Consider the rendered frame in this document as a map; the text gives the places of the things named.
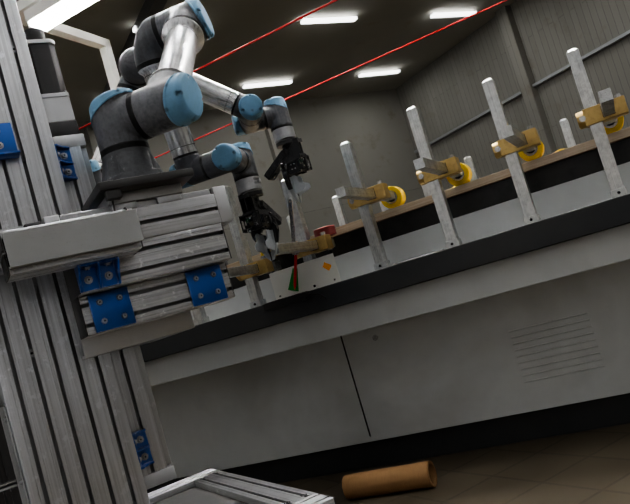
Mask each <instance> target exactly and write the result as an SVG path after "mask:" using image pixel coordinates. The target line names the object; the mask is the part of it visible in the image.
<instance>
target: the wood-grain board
mask: <svg viewBox="0 0 630 504"><path fill-rule="evenodd" d="M607 137H608V140H609V143H610V144H611V143H614V142H617V141H620V140H623V139H626V138H629V137H630V127H628V128H625V129H622V130H619V131H616V132H613V133H610V134H607ZM594 149H597V146H596V143H595V140H594V139H593V140H590V141H587V142H584V143H581V144H578V145H575V146H572V147H569V148H567V149H564V150H561V151H558V152H555V153H552V154H549V155H546V156H543V157H540V158H537V159H534V160H532V161H529V162H526V163H523V164H522V168H523V171H524V173H525V172H528V171H531V170H534V169H537V168H540V167H543V166H546V165H549V164H552V163H555V162H558V161H561V160H564V159H567V158H570V157H573V156H576V155H579V154H582V153H585V152H588V151H591V150H594ZM508 178H511V174H510V171H509V168H508V169H505V170H502V171H499V172H497V173H494V174H491V175H488V176H485V177H482V178H479V179H476V180H473V181H470V182H467V183H465V184H462V185H459V186H456V187H453V188H450V189H447V190H444V192H445V195H446V198H447V199H448V198H451V197H454V196H457V195H460V194H463V193H466V192H469V191H472V190H475V189H478V188H481V187H484V186H487V185H490V184H493V183H496V182H499V181H502V180H505V179H508ZM433 203H434V201H433V198H432V195H430V196H427V197H424V198H421V199H418V200H415V201H412V202H409V203H406V204H403V205H400V206H398V207H395V208H392V209H389V210H386V211H383V212H380V213H377V214H374V216H375V219H376V223H377V222H380V221H383V220H386V219H389V218H392V217H395V216H398V215H401V214H404V213H407V212H410V211H413V210H416V209H419V208H422V207H425V206H427V205H430V204H433ZM362 227H364V225H363V222H362V219H360V220H357V221H354V222H351V223H348V224H345V225H342V226H339V227H336V228H335V229H336V232H337V234H336V235H334V236H331V238H333V237H336V236H338V235H341V234H344V233H347V232H350V231H353V230H356V229H359V228H362ZM258 260H261V254H258V255H255V256H252V261H253V262H255V261H258ZM238 266H240V262H239V261H237V262H234V263H231V264H229V265H227V268H231V267H238Z"/></svg>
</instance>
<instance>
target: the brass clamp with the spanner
mask: <svg viewBox="0 0 630 504"><path fill-rule="evenodd" d="M313 240H316V241H317V245H318V249H316V250H313V251H306V252H299V254H298V255H297V259H299V258H302V257H304V256H307V255H310V254H316V253H319V252H322V251H325V250H328V249H331V248H334V246H333V243H332V240H331V236H330V234H324V235H321V236H318V237H315V238H312V239H309V240H306V241H313Z"/></svg>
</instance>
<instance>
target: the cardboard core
mask: <svg viewBox="0 0 630 504"><path fill-rule="evenodd" d="M436 485H437V473H436V469H435V466H434V464H433V462H432V461H430V460H429V461H423V462H417V463H411V464H406V465H400V466H394V467H388V468H382V469H376V470H370V471H364V472H358V473H352V474H346V475H344V476H343V479H342V489H343V493H344V495H345V497H346V498H347V499H348V500H352V499H359V498H365V497H372V496H379V495H385V494H392V493H398V492H405V491H412V490H418V489H425V488H432V487H436Z"/></svg>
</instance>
